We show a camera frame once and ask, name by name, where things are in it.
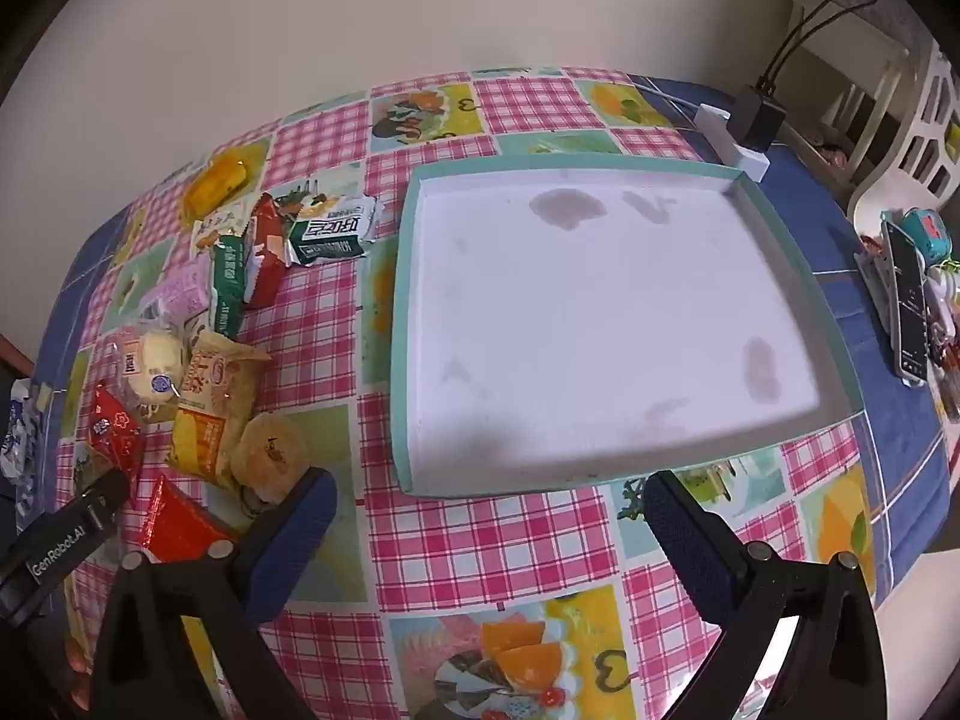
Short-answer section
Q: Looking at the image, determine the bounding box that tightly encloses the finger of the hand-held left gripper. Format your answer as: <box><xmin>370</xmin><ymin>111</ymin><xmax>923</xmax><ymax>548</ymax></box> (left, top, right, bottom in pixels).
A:
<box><xmin>73</xmin><ymin>469</ymin><xmax>130</xmax><ymax>535</ymax></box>

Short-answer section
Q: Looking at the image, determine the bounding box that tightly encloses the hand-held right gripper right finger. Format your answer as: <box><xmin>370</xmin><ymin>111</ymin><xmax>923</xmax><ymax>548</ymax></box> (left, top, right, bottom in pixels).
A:
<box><xmin>643</xmin><ymin>469</ymin><xmax>887</xmax><ymax>720</ymax></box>

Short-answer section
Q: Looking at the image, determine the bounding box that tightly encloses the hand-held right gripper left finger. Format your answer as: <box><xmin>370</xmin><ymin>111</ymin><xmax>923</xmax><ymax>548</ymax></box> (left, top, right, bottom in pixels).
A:
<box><xmin>88</xmin><ymin>467</ymin><xmax>338</xmax><ymax>720</ymax></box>

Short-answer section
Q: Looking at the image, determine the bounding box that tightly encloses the red flower print snack packet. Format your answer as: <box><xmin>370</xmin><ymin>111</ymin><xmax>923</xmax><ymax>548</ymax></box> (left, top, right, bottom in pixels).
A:
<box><xmin>82</xmin><ymin>382</ymin><xmax>147</xmax><ymax>488</ymax></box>

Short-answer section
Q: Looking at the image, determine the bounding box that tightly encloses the red orange snack packet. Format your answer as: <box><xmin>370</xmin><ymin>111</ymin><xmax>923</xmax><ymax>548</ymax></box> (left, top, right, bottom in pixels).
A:
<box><xmin>139</xmin><ymin>474</ymin><xmax>241</xmax><ymax>563</ymax></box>

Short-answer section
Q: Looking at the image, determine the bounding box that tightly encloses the round pastry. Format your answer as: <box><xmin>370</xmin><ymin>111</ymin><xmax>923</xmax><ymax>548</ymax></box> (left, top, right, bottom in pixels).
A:
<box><xmin>229</xmin><ymin>412</ymin><xmax>310</xmax><ymax>507</ymax></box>

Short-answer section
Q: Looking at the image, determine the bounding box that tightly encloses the yellow orange snack packet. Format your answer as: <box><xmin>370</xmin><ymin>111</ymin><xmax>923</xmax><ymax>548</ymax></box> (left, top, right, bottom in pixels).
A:
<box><xmin>165</xmin><ymin>330</ymin><xmax>272</xmax><ymax>481</ymax></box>

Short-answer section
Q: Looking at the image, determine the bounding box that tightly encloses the round bun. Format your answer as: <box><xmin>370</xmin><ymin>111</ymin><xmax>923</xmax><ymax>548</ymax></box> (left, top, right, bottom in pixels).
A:
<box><xmin>112</xmin><ymin>319</ymin><xmax>188</xmax><ymax>425</ymax></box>

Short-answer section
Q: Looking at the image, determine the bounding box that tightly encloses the pink snack packet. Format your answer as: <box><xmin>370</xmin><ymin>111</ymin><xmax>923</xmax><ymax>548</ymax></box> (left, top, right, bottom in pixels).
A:
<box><xmin>154</xmin><ymin>259</ymin><xmax>215</xmax><ymax>323</ymax></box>

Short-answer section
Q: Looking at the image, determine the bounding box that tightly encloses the white tray with teal rim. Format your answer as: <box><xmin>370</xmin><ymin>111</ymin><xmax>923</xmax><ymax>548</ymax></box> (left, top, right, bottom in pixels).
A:
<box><xmin>390</xmin><ymin>152</ymin><xmax>863</xmax><ymax>500</ymax></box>

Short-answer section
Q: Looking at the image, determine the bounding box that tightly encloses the dark green biscuit packet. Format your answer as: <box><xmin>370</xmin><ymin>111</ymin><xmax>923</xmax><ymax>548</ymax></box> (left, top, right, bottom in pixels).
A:
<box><xmin>208</xmin><ymin>232</ymin><xmax>252</xmax><ymax>338</ymax></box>

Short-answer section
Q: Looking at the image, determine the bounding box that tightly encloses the red milk biscuit packet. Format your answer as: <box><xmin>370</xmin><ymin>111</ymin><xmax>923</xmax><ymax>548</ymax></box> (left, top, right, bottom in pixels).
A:
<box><xmin>244</xmin><ymin>193</ymin><xmax>293</xmax><ymax>308</ymax></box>

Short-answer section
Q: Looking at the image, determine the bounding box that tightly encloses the white orange snack packet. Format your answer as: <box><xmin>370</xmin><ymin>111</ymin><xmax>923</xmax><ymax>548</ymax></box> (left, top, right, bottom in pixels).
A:
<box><xmin>191</xmin><ymin>202</ymin><xmax>252</xmax><ymax>256</ymax></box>

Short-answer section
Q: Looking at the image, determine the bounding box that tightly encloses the green white biscuit packet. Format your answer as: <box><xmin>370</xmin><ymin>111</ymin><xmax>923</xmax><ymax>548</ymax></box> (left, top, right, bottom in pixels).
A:
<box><xmin>281</xmin><ymin>193</ymin><xmax>377</xmax><ymax>265</ymax></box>

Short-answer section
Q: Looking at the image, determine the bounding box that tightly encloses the crumpled blue white packet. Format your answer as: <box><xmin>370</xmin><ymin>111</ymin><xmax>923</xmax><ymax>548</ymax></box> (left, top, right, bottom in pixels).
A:
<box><xmin>0</xmin><ymin>379</ymin><xmax>50</xmax><ymax>518</ymax></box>

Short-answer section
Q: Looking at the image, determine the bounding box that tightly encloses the dark cabinet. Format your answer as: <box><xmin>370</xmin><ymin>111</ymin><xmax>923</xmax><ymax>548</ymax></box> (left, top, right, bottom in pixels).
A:
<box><xmin>0</xmin><ymin>360</ymin><xmax>31</xmax><ymax>518</ymax></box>

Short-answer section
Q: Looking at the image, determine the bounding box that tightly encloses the pink checked printed tablecloth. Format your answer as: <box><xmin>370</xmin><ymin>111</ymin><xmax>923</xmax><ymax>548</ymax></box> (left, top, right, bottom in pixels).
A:
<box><xmin>56</xmin><ymin>67</ymin><xmax>882</xmax><ymax>720</ymax></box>

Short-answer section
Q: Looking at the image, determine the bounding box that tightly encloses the black remote control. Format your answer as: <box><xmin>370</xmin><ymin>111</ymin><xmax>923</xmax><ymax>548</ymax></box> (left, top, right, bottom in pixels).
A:
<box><xmin>881</xmin><ymin>219</ymin><xmax>931</xmax><ymax>387</ymax></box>

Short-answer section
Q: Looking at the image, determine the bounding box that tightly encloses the grey stand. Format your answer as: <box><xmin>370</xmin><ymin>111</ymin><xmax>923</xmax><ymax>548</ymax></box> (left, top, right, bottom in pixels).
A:
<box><xmin>855</xmin><ymin>247</ymin><xmax>901</xmax><ymax>346</ymax></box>

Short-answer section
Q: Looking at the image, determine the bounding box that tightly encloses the clear yellow snack packet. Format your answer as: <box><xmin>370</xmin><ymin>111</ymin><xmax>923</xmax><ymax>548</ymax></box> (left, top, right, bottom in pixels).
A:
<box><xmin>182</xmin><ymin>154</ymin><xmax>252</xmax><ymax>224</ymax></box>

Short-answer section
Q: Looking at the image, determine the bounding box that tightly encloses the white power strip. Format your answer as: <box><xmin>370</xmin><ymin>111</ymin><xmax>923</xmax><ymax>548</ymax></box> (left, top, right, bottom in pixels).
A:
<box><xmin>694</xmin><ymin>103</ymin><xmax>770</xmax><ymax>181</ymax></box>

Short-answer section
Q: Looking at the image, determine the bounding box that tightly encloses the teal toy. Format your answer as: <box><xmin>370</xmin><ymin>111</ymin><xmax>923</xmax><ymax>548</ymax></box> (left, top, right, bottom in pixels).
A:
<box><xmin>900</xmin><ymin>208</ymin><xmax>953</xmax><ymax>265</ymax></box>

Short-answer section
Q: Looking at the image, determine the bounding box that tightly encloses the black charger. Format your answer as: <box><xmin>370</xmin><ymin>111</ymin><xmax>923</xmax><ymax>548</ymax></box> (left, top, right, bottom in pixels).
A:
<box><xmin>727</xmin><ymin>82</ymin><xmax>788</xmax><ymax>151</ymax></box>

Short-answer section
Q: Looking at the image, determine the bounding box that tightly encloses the white plastic chair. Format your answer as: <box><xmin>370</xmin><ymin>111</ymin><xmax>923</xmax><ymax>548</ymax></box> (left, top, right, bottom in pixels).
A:
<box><xmin>847</xmin><ymin>41</ymin><xmax>960</xmax><ymax>222</ymax></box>

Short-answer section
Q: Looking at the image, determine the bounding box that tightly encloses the white side table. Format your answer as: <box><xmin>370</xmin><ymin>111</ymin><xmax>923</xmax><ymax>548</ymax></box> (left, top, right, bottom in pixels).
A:
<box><xmin>787</xmin><ymin>0</ymin><xmax>912</xmax><ymax>147</ymax></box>

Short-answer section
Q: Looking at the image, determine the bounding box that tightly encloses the reddish brown wooden post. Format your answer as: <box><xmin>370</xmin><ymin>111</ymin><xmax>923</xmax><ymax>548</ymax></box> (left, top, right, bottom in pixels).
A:
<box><xmin>0</xmin><ymin>336</ymin><xmax>35</xmax><ymax>377</ymax></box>

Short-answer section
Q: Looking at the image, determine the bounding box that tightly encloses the white cable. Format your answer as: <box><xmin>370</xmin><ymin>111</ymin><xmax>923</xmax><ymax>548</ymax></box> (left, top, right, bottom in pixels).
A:
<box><xmin>637</xmin><ymin>84</ymin><xmax>704</xmax><ymax>116</ymax></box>

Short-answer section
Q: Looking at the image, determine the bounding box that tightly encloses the black cable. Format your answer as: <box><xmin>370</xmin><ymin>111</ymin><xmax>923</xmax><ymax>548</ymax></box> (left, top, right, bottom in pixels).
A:
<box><xmin>769</xmin><ymin>0</ymin><xmax>880</xmax><ymax>89</ymax></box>
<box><xmin>757</xmin><ymin>0</ymin><xmax>878</xmax><ymax>87</ymax></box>

